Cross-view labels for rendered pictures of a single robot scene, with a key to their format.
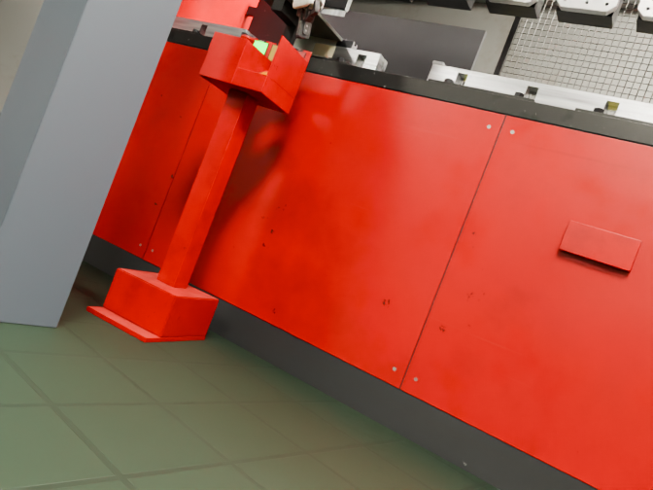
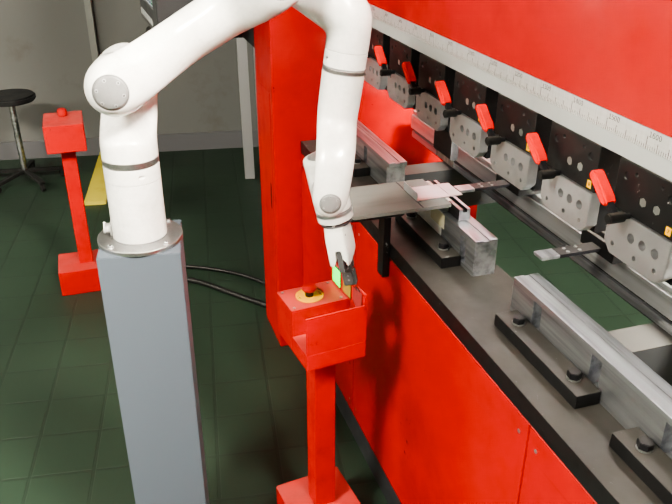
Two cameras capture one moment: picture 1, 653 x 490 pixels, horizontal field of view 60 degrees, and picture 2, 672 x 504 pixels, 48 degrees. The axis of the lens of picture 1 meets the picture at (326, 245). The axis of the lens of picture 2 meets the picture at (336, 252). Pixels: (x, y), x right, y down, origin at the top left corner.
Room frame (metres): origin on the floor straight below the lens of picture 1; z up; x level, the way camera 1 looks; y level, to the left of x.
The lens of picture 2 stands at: (0.36, -0.78, 1.76)
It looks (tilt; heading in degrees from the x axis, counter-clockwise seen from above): 27 degrees down; 43
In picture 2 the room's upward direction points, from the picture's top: straight up
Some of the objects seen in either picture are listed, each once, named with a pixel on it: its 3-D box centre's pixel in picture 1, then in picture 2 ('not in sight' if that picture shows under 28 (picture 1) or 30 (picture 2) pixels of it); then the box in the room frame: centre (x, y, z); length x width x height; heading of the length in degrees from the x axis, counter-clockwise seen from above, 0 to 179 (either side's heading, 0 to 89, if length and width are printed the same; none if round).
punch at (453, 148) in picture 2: (336, 1); (445, 143); (1.89, 0.26, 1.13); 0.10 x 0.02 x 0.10; 61
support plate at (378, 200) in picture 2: (299, 15); (389, 198); (1.76, 0.33, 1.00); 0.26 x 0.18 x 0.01; 151
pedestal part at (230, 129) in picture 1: (207, 190); (321, 425); (1.51, 0.35, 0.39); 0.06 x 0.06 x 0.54; 68
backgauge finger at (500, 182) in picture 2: not in sight; (500, 180); (2.02, 0.17, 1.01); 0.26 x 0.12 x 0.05; 151
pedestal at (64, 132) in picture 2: not in sight; (76, 201); (1.83, 2.18, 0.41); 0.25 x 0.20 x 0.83; 151
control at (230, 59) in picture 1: (257, 63); (320, 313); (1.51, 0.35, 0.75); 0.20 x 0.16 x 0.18; 68
